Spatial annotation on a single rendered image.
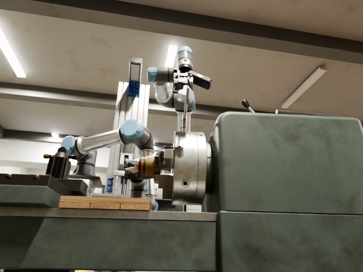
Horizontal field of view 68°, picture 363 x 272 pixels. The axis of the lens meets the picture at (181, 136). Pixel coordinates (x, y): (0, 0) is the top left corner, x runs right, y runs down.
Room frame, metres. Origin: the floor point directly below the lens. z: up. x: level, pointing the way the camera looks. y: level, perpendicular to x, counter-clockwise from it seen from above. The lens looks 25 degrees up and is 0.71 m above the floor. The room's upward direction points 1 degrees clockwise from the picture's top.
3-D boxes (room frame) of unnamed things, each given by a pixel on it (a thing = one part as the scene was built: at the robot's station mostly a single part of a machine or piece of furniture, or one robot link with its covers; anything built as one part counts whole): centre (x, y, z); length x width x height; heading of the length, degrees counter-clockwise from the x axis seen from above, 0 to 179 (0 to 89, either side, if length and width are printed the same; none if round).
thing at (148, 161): (1.11, 0.13, 1.08); 0.09 x 0.09 x 0.09; 4
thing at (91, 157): (1.65, 0.61, 1.33); 0.13 x 0.12 x 0.14; 160
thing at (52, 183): (1.10, 0.55, 0.95); 0.43 x 0.18 x 0.04; 4
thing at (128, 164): (1.21, 0.22, 1.08); 0.12 x 0.09 x 0.08; 2
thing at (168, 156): (1.03, 0.05, 1.09); 0.12 x 0.11 x 0.05; 4
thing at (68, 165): (1.16, 0.55, 1.07); 0.07 x 0.07 x 0.10; 4
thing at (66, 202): (1.10, 0.27, 0.88); 0.36 x 0.30 x 0.04; 4
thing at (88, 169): (1.65, 0.61, 1.21); 0.15 x 0.15 x 0.10
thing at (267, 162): (1.17, -0.41, 1.06); 0.59 x 0.48 x 0.39; 94
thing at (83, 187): (1.16, 0.52, 1.00); 0.20 x 0.10 x 0.05; 94
